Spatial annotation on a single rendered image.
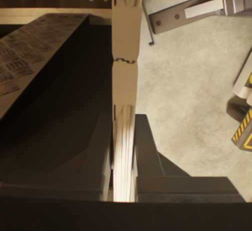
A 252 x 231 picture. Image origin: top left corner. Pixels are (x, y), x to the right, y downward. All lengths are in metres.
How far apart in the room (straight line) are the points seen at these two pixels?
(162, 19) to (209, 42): 0.90
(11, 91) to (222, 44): 1.06
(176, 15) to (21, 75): 0.28
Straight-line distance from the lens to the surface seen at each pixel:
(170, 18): 0.26
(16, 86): 0.34
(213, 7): 0.26
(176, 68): 1.12
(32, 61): 0.43
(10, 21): 1.01
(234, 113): 1.22
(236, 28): 1.20
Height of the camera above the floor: 1.04
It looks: 63 degrees down
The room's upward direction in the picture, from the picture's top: 179 degrees counter-clockwise
